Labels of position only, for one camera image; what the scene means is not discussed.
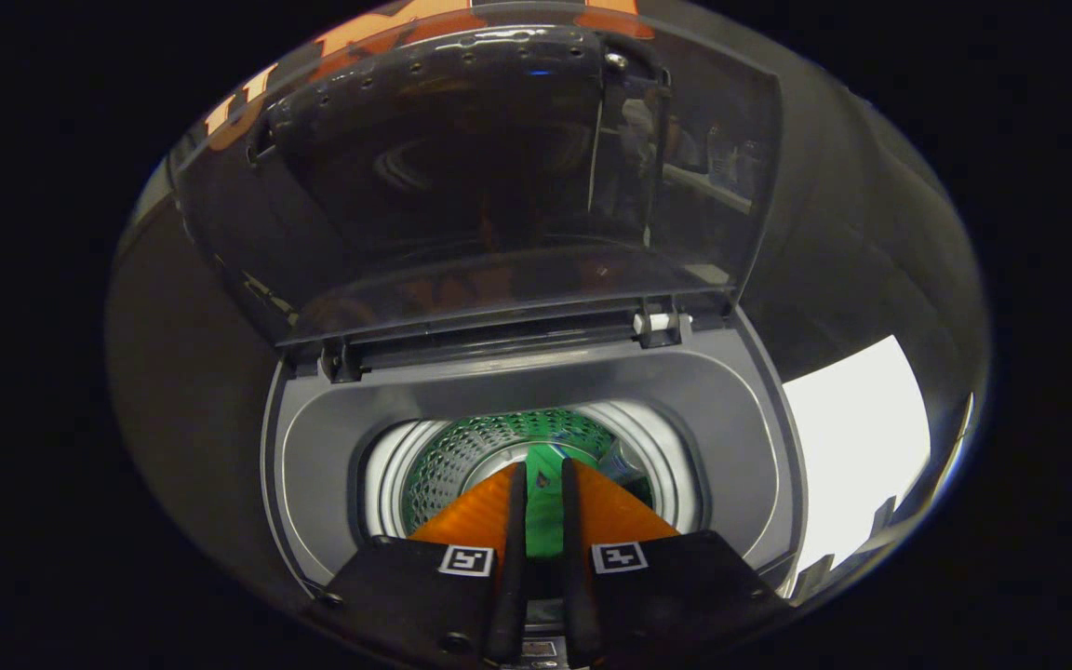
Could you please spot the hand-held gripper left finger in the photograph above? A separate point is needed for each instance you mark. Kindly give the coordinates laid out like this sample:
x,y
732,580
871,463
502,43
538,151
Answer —
x,y
513,558

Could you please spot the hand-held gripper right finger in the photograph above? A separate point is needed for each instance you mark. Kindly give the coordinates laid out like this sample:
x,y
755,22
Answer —
x,y
575,558

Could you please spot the green polo shirt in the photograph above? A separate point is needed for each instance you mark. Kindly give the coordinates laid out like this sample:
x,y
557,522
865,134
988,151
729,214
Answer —
x,y
543,521

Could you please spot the dark glass washing machine lid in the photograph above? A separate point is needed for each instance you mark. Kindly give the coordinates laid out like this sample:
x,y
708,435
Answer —
x,y
462,205

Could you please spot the white board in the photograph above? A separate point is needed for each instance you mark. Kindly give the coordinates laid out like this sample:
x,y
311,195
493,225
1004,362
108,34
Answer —
x,y
857,447

